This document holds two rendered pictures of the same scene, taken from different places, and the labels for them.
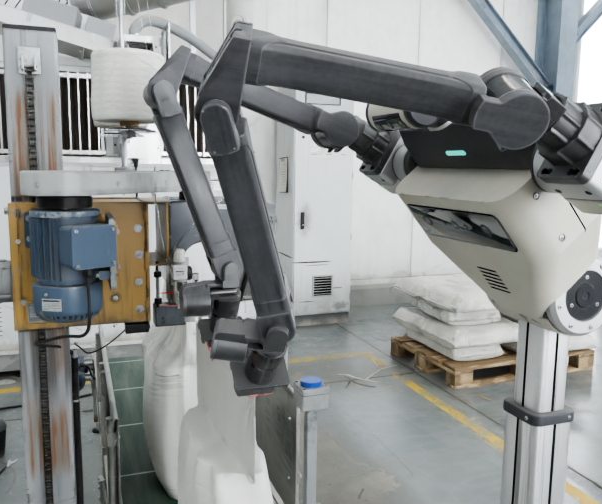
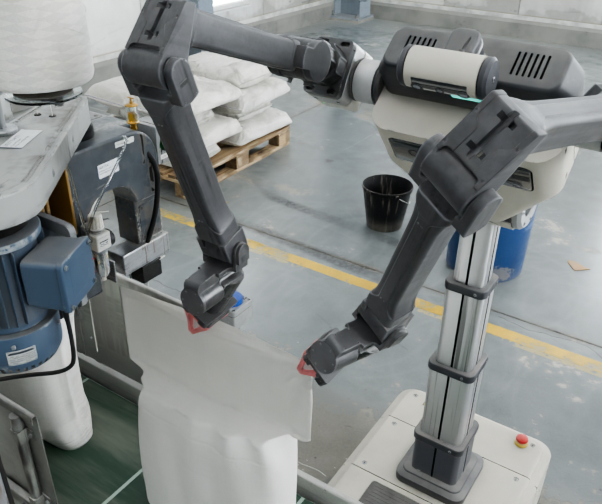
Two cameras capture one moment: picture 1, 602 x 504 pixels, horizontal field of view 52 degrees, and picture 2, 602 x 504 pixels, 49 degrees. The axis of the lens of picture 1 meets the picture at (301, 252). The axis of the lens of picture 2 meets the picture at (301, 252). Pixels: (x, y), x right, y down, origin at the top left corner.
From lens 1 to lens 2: 0.87 m
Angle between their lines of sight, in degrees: 41
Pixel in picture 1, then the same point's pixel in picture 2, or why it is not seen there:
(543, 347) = (490, 239)
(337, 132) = (316, 67)
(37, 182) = not seen: outside the picture
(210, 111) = (490, 205)
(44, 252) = (1, 299)
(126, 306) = not seen: hidden behind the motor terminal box
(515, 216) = (550, 170)
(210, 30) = not seen: outside the picture
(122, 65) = (52, 13)
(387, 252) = not seen: hidden behind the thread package
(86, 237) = (72, 268)
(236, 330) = (352, 342)
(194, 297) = (209, 292)
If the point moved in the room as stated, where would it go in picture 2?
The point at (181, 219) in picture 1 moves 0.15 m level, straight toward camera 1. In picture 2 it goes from (81, 174) to (124, 197)
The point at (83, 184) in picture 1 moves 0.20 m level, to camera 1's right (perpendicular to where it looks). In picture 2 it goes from (37, 197) to (158, 168)
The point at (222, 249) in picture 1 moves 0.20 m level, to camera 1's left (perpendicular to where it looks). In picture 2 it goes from (231, 232) to (126, 265)
